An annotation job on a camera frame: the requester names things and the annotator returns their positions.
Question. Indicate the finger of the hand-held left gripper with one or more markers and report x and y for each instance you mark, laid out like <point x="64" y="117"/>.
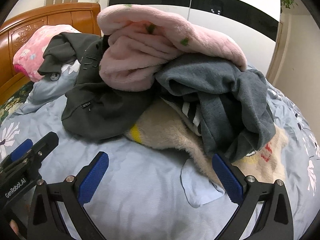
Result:
<point x="45" y="145"/>
<point x="21" y="148"/>

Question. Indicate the pink fleece garment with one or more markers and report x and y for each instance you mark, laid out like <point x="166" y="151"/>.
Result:
<point x="150" y="50"/>

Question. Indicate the black white striped garment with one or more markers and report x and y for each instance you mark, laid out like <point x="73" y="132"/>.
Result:
<point x="191" y="112"/>

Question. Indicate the grey fleece garment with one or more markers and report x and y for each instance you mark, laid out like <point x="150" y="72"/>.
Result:
<point x="220" y="92"/>

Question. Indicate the dark olive sweatshirt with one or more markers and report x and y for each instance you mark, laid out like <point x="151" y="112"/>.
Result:
<point x="100" y="110"/>

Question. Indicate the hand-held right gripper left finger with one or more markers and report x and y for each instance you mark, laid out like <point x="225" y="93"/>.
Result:
<point x="93" y="177"/>

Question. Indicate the pink floral pillow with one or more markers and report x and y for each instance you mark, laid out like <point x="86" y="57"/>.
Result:
<point x="32" y="52"/>

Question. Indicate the blue floral duvet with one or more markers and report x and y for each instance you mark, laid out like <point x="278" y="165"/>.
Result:
<point x="140" y="192"/>

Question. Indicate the person's left hand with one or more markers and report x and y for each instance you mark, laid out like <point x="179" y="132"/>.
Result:
<point x="13" y="227"/>

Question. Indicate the dark green floral sheet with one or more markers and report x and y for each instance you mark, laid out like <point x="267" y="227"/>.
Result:
<point x="12" y="105"/>

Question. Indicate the wooden bed headboard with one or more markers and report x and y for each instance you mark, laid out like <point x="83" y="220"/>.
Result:
<point x="25" y="22"/>

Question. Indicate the beige fuzzy sweater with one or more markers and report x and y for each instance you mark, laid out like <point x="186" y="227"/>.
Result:
<point x="165" y="132"/>

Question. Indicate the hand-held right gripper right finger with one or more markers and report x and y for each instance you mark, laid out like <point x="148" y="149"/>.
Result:
<point x="227" y="177"/>

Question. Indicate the white black wardrobe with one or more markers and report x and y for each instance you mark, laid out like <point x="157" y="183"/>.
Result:
<point x="225" y="12"/>

